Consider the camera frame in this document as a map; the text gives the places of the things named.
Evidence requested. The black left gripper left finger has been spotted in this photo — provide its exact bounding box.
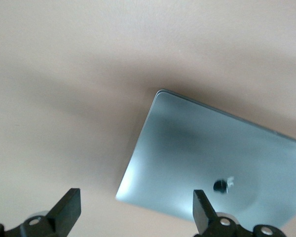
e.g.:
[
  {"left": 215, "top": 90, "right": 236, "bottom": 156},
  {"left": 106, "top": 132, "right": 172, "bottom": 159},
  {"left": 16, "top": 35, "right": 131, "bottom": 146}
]
[{"left": 0, "top": 188, "right": 82, "bottom": 237}]

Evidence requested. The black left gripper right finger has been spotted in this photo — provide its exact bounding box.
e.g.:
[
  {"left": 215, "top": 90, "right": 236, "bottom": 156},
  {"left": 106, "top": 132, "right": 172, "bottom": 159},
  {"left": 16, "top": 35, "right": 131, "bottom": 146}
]
[{"left": 192, "top": 189, "right": 287, "bottom": 237}]

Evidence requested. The grey laptop computer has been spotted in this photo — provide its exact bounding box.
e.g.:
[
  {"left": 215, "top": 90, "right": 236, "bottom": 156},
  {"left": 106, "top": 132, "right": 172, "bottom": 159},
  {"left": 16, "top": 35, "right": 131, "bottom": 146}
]
[{"left": 115, "top": 89, "right": 296, "bottom": 229}]

